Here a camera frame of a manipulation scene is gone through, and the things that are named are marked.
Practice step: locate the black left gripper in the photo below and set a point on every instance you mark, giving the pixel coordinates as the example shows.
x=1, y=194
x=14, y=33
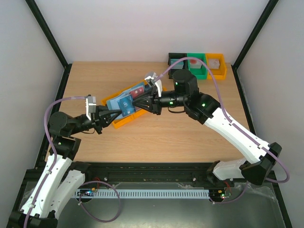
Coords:
x=101, y=117

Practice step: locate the red credit card stack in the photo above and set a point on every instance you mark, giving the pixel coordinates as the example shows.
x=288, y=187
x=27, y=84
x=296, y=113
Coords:
x=135, y=92

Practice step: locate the light blue cable duct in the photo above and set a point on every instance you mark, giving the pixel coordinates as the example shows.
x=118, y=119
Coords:
x=144, y=194

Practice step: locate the black frame post left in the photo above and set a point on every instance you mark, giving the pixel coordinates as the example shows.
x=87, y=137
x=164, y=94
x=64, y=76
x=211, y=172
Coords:
x=47, y=32

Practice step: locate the yellow bin with red cards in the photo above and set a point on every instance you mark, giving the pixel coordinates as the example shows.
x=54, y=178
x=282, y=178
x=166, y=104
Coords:
x=139, y=113

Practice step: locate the blue card holder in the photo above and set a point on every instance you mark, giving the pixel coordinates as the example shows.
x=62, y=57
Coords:
x=112, y=104

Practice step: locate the black frame post right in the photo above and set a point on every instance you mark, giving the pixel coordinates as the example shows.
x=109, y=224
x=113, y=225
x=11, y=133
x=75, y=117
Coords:
x=255, y=32

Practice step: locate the black frame post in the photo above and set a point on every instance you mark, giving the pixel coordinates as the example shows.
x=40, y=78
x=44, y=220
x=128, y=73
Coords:
x=255, y=32
x=47, y=32

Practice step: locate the grey card deck in green bin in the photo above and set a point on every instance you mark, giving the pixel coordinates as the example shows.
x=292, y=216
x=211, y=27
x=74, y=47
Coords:
x=195, y=63

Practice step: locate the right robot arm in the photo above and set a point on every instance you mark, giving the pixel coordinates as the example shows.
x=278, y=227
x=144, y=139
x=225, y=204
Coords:
x=259, y=156

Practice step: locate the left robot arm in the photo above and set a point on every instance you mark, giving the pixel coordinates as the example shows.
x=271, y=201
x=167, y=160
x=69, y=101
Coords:
x=62, y=176

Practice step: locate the orange storage bin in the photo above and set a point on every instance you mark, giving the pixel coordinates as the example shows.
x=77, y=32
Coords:
x=221, y=73

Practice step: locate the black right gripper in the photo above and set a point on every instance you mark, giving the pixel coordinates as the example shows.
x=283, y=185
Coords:
x=155, y=102

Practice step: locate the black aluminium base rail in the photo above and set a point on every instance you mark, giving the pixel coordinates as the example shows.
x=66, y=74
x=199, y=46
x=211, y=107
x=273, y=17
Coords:
x=194, y=174

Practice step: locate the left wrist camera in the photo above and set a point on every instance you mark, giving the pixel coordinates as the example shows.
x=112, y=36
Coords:
x=90, y=106

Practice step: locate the grey deck in orange bin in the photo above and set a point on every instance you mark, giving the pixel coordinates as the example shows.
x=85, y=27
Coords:
x=214, y=63

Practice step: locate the green storage bin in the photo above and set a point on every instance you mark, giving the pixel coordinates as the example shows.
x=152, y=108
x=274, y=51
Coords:
x=201, y=73

